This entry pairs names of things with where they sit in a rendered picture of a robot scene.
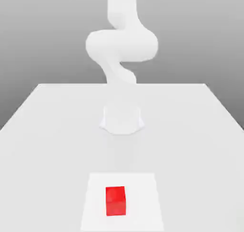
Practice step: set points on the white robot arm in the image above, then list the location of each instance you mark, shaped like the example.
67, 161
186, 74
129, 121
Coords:
122, 45

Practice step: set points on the small red cube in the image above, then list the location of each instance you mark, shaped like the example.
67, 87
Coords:
115, 201

